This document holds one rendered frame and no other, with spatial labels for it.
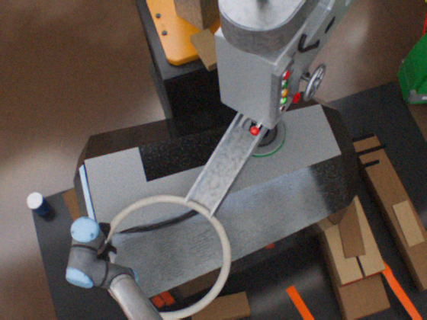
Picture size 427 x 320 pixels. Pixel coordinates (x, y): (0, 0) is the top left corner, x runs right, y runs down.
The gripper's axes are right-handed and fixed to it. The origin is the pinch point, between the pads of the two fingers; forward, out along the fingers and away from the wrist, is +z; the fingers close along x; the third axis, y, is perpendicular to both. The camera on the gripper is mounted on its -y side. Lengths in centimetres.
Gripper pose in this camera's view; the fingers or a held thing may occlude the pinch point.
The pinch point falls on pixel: (107, 254)
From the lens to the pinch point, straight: 207.3
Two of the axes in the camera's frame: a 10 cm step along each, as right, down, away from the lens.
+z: 0.1, 4.4, 9.0
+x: 10.0, 0.7, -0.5
